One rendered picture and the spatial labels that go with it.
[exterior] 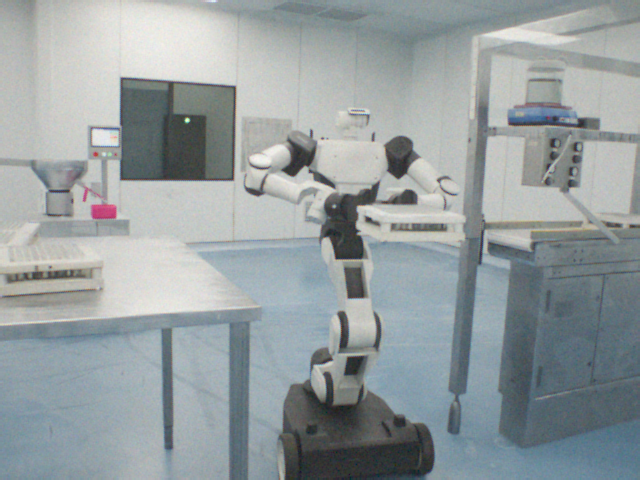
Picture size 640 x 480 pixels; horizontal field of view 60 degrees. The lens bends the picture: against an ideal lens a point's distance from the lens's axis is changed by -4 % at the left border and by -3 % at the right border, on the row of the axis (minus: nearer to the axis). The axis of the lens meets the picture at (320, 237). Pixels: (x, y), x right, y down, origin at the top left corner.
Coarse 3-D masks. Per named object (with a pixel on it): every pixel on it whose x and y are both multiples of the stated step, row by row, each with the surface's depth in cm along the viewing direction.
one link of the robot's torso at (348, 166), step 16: (320, 144) 220; (336, 144) 217; (352, 144) 219; (368, 144) 220; (320, 160) 218; (336, 160) 215; (352, 160) 217; (368, 160) 218; (384, 160) 223; (320, 176) 221; (336, 176) 216; (352, 176) 218; (368, 176) 219; (352, 192) 220
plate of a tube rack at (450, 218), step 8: (360, 208) 172; (368, 208) 169; (376, 216) 157; (384, 216) 153; (392, 216) 153; (400, 216) 154; (408, 216) 154; (416, 216) 155; (424, 216) 155; (432, 216) 156; (440, 216) 156; (448, 216) 157; (456, 216) 158; (464, 216) 158
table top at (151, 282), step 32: (128, 256) 179; (160, 256) 181; (192, 256) 183; (128, 288) 139; (160, 288) 140; (192, 288) 141; (224, 288) 143; (0, 320) 109; (32, 320) 110; (64, 320) 111; (96, 320) 114; (128, 320) 117; (160, 320) 119; (192, 320) 122; (224, 320) 125; (256, 320) 128
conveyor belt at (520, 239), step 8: (488, 232) 243; (496, 232) 241; (504, 232) 241; (512, 232) 242; (520, 232) 243; (528, 232) 244; (488, 240) 243; (496, 240) 238; (504, 240) 233; (512, 240) 229; (520, 240) 226; (528, 240) 222; (536, 240) 222; (544, 240) 224; (552, 240) 226; (560, 240) 228; (568, 240) 230; (520, 248) 226; (528, 248) 221
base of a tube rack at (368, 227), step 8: (360, 224) 172; (368, 224) 169; (368, 232) 164; (376, 232) 158; (392, 232) 155; (400, 232) 155; (408, 232) 156; (416, 232) 156; (424, 232) 157; (432, 232) 157; (440, 232) 158; (448, 232) 158; (392, 240) 154; (400, 240) 155; (408, 240) 155; (416, 240) 156; (424, 240) 156; (432, 240) 157; (440, 240) 157; (448, 240) 158; (456, 240) 158
